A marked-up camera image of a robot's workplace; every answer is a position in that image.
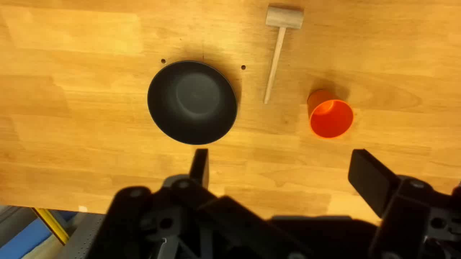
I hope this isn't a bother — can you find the blue panel below table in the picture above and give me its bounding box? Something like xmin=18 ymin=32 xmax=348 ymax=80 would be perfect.
xmin=0 ymin=217 xmax=55 ymax=259

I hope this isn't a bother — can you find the yellow metal bar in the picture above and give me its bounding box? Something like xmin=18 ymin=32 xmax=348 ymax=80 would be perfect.
xmin=32 ymin=207 xmax=73 ymax=245

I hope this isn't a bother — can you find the orange plastic cup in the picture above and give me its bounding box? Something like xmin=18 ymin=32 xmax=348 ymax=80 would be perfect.
xmin=306 ymin=89 xmax=356 ymax=139

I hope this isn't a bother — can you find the black bowl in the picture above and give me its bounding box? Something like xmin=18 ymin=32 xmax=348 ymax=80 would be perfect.
xmin=146 ymin=60 xmax=240 ymax=145

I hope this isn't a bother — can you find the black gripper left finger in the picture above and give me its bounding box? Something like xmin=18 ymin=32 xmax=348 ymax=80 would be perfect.
xmin=188 ymin=146 xmax=211 ymax=188

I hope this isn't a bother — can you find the wooden mallet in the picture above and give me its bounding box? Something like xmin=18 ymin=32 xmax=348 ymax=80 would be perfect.
xmin=263 ymin=4 xmax=306 ymax=104

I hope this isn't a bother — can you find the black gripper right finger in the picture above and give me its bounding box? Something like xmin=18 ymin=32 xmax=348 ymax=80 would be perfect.
xmin=348 ymin=148 xmax=404 ymax=218

